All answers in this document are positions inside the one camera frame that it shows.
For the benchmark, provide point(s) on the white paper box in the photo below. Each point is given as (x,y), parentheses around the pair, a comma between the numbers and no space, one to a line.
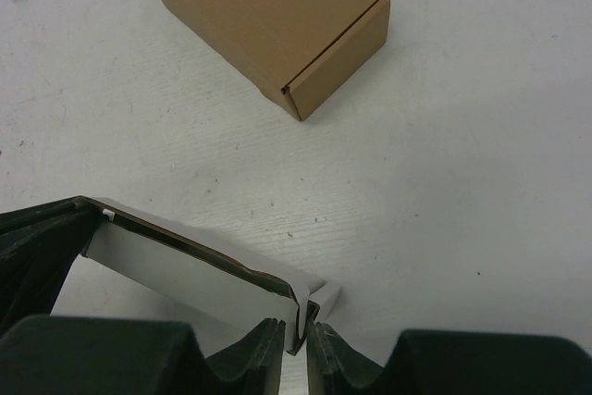
(219,278)

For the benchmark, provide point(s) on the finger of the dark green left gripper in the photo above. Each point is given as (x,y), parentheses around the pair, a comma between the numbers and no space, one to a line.
(38,247)

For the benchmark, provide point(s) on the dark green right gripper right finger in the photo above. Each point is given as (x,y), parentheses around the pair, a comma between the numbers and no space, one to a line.
(448,362)

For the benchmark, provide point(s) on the brown folded cardboard box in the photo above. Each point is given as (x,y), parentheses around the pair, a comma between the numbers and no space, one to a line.
(296,52)

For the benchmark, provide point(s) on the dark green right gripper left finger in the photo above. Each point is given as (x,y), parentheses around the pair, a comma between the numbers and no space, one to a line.
(67,355)

